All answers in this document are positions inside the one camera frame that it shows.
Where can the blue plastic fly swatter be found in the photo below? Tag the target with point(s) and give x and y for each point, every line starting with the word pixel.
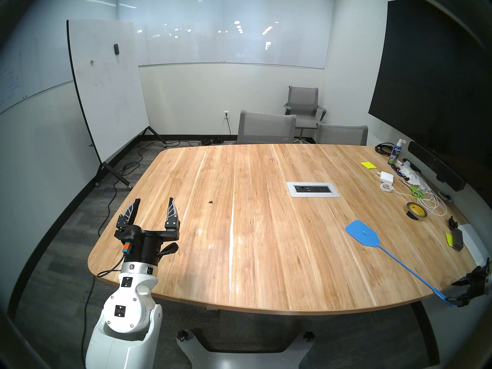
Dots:
pixel 362 233

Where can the pack of whiteboard markers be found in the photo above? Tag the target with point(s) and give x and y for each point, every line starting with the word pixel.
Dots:
pixel 402 173

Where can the freestanding whiteboard with black stand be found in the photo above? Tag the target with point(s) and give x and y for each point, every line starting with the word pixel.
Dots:
pixel 109 95

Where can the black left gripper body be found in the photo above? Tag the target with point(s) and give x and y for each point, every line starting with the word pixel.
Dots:
pixel 145 250

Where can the grey table power outlet box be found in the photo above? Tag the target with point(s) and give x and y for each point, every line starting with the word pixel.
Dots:
pixel 313 189

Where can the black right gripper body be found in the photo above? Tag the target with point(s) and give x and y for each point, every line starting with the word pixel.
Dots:
pixel 478 283

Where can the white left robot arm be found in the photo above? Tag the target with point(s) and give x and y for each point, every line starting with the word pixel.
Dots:
pixel 125 314

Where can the grey mesh office chair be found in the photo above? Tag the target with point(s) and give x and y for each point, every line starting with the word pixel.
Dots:
pixel 342 135
pixel 266 128

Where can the black table leg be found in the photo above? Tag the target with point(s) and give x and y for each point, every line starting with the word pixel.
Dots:
pixel 426 329

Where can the whiteboard cleaner spray bottle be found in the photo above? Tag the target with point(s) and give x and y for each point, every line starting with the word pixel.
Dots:
pixel 395 153

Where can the small yellow sticky note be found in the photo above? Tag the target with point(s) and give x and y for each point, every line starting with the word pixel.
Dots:
pixel 448 239

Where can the crumpled white cloth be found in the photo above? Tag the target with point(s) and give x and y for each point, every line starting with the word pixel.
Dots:
pixel 417 178

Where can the wall whiteboard with blue writing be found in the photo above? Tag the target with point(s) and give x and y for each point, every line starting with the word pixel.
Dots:
pixel 34 68

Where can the large black wall screen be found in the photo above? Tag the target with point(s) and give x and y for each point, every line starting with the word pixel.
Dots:
pixel 438 83

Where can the grey armrest office chair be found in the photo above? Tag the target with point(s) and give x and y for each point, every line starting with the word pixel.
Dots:
pixel 303 103

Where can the black video sound bar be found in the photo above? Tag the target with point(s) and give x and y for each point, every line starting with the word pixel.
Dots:
pixel 434 163

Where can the black yellow tape roll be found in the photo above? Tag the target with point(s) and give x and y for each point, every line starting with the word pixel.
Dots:
pixel 417 217

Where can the wide glass wall whiteboard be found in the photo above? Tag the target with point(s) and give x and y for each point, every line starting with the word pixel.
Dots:
pixel 238 41

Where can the white power adapter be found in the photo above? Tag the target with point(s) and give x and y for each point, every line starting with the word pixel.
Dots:
pixel 387 177

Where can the yellow sticky note pad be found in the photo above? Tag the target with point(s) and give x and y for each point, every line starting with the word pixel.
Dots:
pixel 369 165

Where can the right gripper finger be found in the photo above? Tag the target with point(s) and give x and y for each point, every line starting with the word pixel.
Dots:
pixel 460 301
pixel 460 283

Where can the black oblong object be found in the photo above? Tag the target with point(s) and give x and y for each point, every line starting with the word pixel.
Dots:
pixel 413 167

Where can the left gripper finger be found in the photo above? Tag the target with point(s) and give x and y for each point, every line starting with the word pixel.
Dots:
pixel 125 219
pixel 173 219

